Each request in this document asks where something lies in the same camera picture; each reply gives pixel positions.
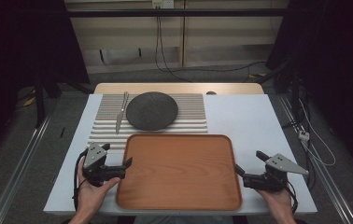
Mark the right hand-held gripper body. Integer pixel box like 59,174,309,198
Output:
243,152,310,193

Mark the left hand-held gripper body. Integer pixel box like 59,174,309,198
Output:
81,142,126,188

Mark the person's right hand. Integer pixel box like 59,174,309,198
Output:
256,187,295,217

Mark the person's left hand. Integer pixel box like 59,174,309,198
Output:
76,158,121,217

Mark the silver fork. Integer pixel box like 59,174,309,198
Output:
115,91,130,135

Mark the brown wooden tray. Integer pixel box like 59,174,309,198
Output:
115,133,243,212

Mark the dark grey speckled plate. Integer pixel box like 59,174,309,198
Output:
125,91,179,132

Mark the grey striped placemat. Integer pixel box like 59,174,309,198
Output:
87,92,209,154

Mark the person's grey clothing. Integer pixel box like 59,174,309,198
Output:
133,216,234,224

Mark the black metal stand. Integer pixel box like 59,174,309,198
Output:
33,71,64,129

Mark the light wooden table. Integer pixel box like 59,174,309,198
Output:
93,81,265,95

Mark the black horizontal beam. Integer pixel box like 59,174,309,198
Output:
66,7,290,19

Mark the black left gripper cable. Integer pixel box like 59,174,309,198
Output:
72,148,90,210

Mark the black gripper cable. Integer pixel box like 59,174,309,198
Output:
285,178,300,215
72,148,90,210

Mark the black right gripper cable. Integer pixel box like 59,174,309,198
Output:
285,178,300,215

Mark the white cable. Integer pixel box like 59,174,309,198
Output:
298,97,337,167

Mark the metal floor rail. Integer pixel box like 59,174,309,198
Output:
276,92,353,224
0,113,54,224

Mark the black hanging cable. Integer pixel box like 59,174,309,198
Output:
154,15,267,83

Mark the white wall socket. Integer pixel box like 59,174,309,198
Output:
151,0,176,9

